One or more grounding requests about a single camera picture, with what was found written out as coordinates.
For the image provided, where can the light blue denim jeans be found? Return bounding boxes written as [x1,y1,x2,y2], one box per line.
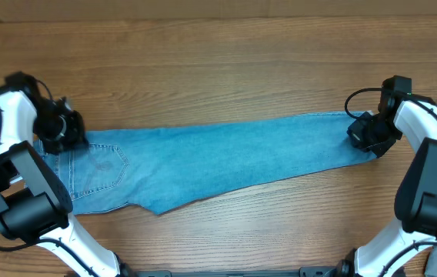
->
[34,112,375,214]

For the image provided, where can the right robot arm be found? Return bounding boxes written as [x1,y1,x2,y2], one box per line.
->
[329,75,437,277]

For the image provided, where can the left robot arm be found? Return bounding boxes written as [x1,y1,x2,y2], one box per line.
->
[0,72,135,276]

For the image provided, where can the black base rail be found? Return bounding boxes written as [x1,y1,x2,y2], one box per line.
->
[135,266,336,277]

